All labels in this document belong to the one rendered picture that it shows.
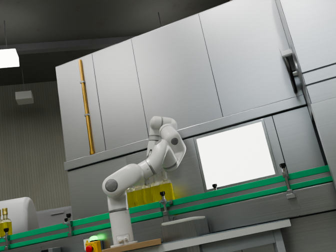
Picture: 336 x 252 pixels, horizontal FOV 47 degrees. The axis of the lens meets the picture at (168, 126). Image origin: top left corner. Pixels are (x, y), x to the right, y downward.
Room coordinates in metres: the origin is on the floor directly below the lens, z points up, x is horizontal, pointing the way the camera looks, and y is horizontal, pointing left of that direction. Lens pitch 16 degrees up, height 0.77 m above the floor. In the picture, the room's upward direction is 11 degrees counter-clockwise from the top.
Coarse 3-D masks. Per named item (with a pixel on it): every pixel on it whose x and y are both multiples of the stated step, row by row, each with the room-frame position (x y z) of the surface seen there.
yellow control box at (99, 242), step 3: (99, 240) 2.17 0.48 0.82; (87, 243) 2.15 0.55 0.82; (90, 243) 2.14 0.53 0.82; (93, 243) 2.14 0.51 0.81; (96, 243) 2.14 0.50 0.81; (99, 243) 2.17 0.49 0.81; (102, 243) 2.19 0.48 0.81; (93, 246) 2.14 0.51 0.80; (96, 246) 2.14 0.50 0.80; (99, 246) 2.16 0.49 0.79; (102, 246) 2.19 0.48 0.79; (93, 249) 2.14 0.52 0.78; (96, 249) 2.14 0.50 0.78; (99, 249) 2.16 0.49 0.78; (102, 249) 2.19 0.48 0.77
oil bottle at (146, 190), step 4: (144, 184) 2.25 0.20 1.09; (148, 184) 2.24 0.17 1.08; (144, 188) 2.24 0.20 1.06; (148, 188) 2.24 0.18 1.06; (144, 192) 2.24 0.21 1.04; (148, 192) 2.24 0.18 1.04; (144, 196) 2.25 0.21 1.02; (148, 196) 2.24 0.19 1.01; (144, 200) 2.25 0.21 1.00; (148, 200) 2.24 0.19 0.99; (152, 200) 2.24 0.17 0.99
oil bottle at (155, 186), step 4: (152, 184) 2.23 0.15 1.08; (156, 184) 2.22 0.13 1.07; (152, 188) 2.23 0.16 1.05; (156, 188) 2.22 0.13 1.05; (160, 188) 2.23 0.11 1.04; (152, 192) 2.23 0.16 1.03; (156, 192) 2.22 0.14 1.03; (152, 196) 2.23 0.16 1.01; (156, 196) 2.22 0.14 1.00; (160, 196) 2.21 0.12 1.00; (156, 200) 2.22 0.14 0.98
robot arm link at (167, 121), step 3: (162, 117) 2.13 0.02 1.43; (165, 117) 2.14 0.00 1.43; (168, 117) 2.16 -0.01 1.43; (165, 120) 2.13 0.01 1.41; (168, 120) 2.14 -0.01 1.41; (171, 120) 2.15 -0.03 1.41; (174, 120) 2.13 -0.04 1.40; (162, 123) 2.13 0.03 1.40; (165, 123) 2.13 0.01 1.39; (168, 123) 2.03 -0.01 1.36; (171, 123) 2.05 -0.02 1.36; (174, 123) 2.08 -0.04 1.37; (162, 126) 2.01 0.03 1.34; (174, 126) 2.07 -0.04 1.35; (159, 129) 2.02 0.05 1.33; (159, 132) 2.02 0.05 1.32
